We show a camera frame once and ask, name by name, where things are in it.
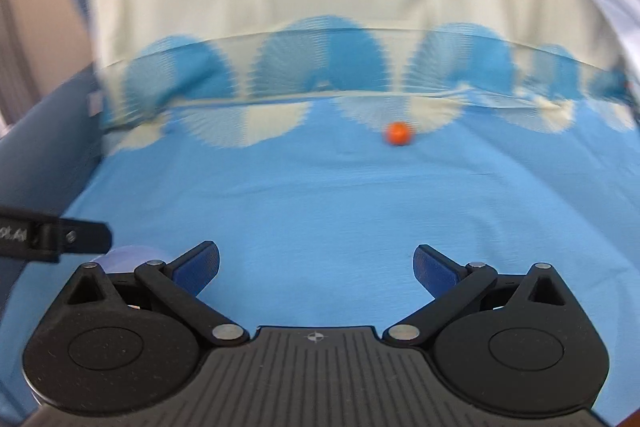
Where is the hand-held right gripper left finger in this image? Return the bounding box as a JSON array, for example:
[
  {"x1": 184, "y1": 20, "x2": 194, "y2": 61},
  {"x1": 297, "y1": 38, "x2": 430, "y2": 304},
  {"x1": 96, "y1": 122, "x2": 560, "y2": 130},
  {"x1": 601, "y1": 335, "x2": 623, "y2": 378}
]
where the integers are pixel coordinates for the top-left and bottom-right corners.
[{"x1": 65, "y1": 241, "x2": 251, "y2": 349}]

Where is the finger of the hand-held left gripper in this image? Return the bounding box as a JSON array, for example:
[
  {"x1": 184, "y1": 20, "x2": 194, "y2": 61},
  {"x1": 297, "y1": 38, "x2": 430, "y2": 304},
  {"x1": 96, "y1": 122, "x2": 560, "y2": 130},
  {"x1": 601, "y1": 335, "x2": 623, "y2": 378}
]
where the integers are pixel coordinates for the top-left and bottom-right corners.
[{"x1": 31, "y1": 218, "x2": 114, "y2": 264}]

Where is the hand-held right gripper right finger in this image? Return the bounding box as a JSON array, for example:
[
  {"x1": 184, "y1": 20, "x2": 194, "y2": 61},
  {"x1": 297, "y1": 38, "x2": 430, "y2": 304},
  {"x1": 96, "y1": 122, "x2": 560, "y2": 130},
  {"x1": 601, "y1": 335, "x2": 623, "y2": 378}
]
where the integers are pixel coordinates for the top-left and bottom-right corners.
[{"x1": 382, "y1": 244, "x2": 569, "y2": 349}]

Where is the pale lavender plate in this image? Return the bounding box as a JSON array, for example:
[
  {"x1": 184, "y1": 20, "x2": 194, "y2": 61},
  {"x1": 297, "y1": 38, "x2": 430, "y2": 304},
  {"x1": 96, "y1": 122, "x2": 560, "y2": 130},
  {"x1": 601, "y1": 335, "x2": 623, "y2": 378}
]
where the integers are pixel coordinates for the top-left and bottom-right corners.
[{"x1": 98, "y1": 245, "x2": 173, "y2": 275}]

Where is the small round orange kumquat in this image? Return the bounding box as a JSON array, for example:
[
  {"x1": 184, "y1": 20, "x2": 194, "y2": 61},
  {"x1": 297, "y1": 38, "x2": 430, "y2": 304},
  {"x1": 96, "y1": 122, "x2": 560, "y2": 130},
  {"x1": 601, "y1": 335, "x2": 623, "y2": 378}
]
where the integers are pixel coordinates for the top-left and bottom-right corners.
[{"x1": 384, "y1": 122, "x2": 414, "y2": 146}]

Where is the blue fan-print cloth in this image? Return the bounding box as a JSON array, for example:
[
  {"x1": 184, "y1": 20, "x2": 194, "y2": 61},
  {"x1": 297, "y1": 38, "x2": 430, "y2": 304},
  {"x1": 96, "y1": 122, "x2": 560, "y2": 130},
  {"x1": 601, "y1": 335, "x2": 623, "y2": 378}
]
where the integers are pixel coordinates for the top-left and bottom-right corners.
[{"x1": 0, "y1": 0, "x2": 640, "y2": 427}]

